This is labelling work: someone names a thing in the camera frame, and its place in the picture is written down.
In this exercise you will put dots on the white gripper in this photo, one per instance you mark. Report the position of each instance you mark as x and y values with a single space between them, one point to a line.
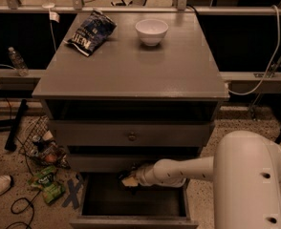
142 176

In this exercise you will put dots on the dark rxbar chocolate wrapper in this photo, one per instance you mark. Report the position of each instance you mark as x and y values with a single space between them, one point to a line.
124 174

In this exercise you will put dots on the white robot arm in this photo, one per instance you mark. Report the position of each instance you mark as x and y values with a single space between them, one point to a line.
246 175

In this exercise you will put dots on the open bottom grey drawer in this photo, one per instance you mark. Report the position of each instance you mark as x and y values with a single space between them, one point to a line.
107 204

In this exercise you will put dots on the middle grey drawer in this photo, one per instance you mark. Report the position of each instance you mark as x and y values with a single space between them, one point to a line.
84 163

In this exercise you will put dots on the top grey drawer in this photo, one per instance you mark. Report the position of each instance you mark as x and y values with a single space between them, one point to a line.
81 133

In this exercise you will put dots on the grey drawer cabinet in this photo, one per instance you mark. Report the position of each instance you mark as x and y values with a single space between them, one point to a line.
124 81

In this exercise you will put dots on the grey tape cross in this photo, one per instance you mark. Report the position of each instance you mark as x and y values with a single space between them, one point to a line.
72 197

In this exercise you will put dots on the green snack bag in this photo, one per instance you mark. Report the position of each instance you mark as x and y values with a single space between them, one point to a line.
46 183

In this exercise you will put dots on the black bar on floor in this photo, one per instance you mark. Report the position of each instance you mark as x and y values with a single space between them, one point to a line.
10 145

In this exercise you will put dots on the white ceramic bowl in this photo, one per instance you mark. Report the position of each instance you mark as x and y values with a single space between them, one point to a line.
151 32

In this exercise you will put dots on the blue chip bag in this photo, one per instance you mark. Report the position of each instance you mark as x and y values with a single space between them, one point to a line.
92 33

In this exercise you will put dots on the clear plastic water bottle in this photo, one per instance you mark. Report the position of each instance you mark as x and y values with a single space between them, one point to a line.
18 62

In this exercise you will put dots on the wire basket with items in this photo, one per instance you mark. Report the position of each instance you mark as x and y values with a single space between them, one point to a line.
39 145

